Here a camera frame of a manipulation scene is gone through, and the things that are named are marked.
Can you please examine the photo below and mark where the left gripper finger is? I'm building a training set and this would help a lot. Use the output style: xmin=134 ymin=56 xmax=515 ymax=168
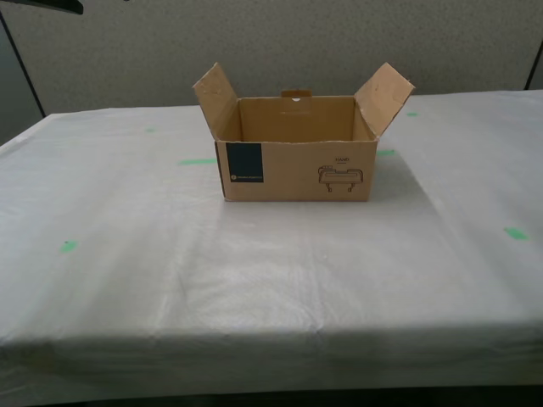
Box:
xmin=0 ymin=0 xmax=85 ymax=16

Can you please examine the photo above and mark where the brown cardboard box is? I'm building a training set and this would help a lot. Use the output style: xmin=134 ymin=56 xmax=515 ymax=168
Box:
xmin=191 ymin=62 xmax=417 ymax=204

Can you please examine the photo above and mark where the white plastic table cover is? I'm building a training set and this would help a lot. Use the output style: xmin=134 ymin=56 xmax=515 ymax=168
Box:
xmin=0 ymin=88 xmax=543 ymax=399

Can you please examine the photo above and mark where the black partition trim strip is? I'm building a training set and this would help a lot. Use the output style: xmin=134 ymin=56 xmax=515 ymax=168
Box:
xmin=0 ymin=8 xmax=46 ymax=120
xmin=524 ymin=40 xmax=543 ymax=91

